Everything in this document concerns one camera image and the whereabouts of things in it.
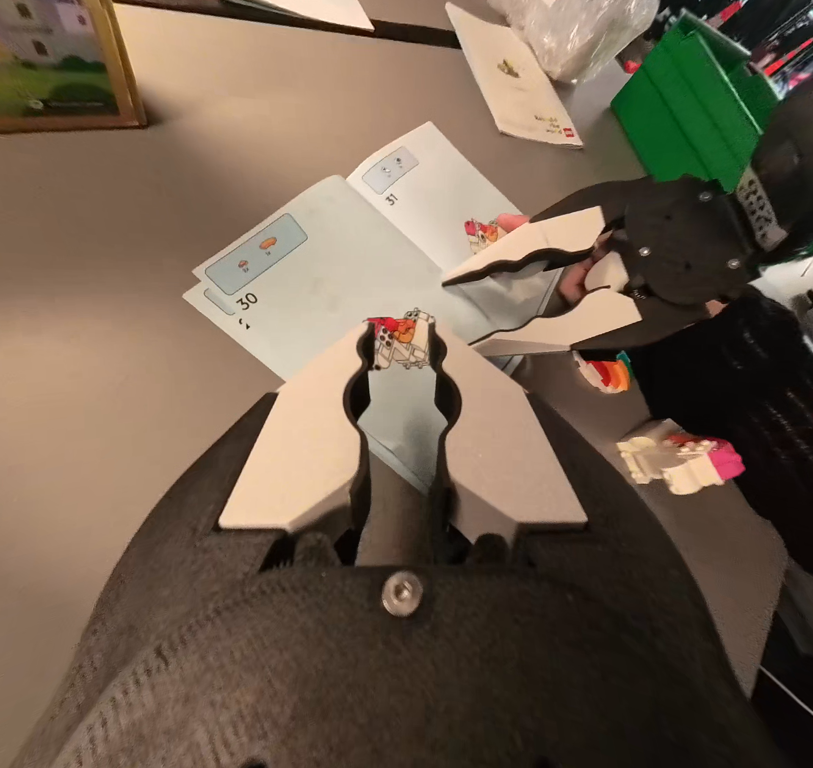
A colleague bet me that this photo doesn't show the rainbow lego build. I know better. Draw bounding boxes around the rainbow lego build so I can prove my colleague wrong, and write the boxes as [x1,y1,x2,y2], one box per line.
[570,349,637,395]

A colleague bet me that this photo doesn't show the white lego unicorn build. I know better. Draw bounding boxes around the white lego unicorn build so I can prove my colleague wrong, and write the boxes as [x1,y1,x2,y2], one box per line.
[615,419,747,497]

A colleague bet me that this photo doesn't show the green plastic bin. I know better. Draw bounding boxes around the green plastic bin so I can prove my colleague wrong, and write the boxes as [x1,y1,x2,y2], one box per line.
[610,8,783,192]

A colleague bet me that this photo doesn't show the person's right forearm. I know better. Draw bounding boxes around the person's right forearm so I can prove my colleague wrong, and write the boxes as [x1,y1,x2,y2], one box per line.
[629,291,813,575]

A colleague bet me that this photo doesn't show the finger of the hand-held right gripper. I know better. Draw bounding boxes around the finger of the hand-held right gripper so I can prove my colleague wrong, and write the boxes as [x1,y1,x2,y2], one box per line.
[473,252,644,360]
[441,205,608,287]

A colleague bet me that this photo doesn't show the clear plastic bag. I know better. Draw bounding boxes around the clear plastic bag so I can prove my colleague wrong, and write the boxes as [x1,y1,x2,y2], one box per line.
[459,0,661,83]

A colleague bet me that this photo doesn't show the person's right hand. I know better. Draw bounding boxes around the person's right hand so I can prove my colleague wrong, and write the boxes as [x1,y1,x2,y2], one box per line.
[558,253,598,305]

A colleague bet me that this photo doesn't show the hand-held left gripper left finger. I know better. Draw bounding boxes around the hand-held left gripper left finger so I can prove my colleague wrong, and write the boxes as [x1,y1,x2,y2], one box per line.
[218,322,376,567]

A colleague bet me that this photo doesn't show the cream instruction booklet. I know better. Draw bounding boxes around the cream instruction booklet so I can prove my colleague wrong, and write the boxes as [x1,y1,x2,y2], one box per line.
[445,2,585,149]

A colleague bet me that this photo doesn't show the yellow lego set box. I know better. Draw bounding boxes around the yellow lego set box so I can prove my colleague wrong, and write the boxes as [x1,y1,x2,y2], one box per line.
[0,0,148,135]

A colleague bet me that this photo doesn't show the light blue lego instruction booklet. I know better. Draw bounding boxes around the light blue lego instruction booklet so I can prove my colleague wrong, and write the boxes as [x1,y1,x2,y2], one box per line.
[183,121,563,496]

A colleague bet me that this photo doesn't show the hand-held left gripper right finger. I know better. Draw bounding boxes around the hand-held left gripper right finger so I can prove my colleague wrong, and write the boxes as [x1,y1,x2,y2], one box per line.
[427,322,588,566]

